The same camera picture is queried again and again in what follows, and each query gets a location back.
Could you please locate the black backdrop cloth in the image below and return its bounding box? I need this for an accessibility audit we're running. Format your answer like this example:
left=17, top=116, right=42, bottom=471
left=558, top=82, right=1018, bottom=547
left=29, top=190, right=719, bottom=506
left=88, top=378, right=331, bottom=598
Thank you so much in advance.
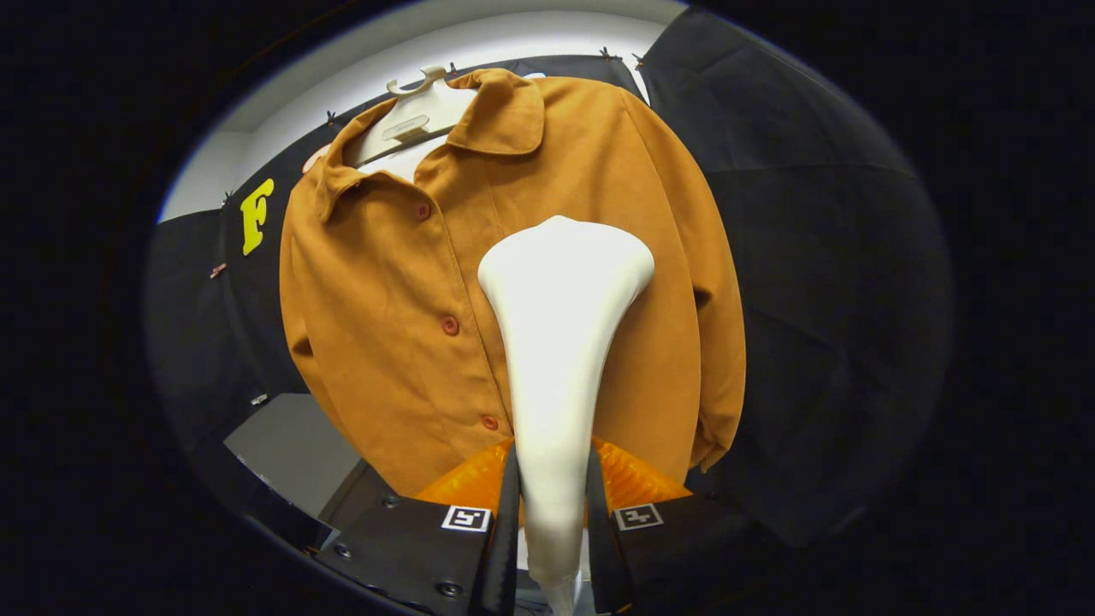
left=145, top=9, right=955, bottom=548

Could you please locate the orange button shirt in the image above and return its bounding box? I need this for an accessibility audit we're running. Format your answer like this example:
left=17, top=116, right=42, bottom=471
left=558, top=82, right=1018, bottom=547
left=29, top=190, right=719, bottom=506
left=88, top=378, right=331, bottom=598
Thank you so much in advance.
left=279, top=68, right=747, bottom=499

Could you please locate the grey cabinet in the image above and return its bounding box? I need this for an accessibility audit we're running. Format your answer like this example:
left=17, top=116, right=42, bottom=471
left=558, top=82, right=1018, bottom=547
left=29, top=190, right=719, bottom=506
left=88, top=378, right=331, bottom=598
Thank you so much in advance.
left=224, top=392, right=394, bottom=523

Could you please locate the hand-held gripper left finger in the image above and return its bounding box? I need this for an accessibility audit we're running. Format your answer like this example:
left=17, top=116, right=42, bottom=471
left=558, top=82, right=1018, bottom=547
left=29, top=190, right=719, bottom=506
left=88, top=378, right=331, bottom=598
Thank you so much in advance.
left=317, top=438, right=521, bottom=616

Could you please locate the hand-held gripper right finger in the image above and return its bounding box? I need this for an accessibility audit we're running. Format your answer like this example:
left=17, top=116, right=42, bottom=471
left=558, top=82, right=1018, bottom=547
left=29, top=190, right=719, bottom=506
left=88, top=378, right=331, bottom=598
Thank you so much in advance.
left=586, top=436, right=792, bottom=616

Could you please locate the white clothes hanger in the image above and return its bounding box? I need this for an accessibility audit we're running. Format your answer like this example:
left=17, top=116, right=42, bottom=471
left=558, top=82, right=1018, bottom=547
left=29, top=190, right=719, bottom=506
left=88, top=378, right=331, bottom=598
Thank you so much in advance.
left=351, top=65, right=480, bottom=185

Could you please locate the white garment steamer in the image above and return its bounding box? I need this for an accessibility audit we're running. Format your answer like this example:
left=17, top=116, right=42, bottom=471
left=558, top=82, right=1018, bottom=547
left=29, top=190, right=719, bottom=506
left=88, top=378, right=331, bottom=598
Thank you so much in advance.
left=477, top=214, right=656, bottom=616

